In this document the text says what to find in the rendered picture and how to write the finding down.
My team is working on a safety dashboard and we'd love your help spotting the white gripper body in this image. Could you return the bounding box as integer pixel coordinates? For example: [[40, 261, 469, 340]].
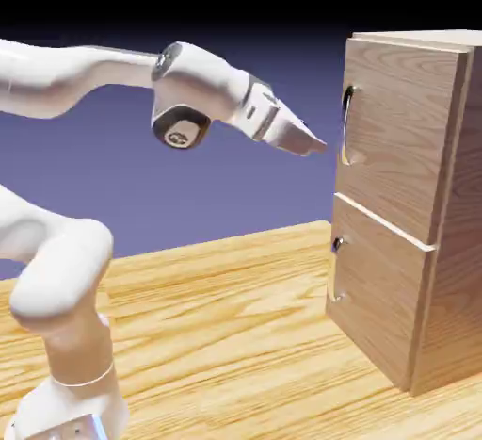
[[262, 101, 329, 158]]

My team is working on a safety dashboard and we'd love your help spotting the tall light wood door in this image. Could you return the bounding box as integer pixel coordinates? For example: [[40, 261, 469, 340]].
[[334, 37, 474, 246]]

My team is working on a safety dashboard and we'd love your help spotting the short light wood door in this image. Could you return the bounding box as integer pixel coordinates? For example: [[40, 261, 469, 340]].
[[326, 192, 438, 392]]

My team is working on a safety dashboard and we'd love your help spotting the light wood cabinet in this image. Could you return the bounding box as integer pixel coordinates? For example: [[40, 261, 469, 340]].
[[326, 28, 482, 398]]

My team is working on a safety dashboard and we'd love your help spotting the long curved metal handle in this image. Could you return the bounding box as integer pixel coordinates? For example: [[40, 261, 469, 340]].
[[340, 84, 358, 166]]

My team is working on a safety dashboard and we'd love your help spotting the short curved metal handle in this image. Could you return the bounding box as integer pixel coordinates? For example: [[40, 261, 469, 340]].
[[326, 236, 346, 304]]

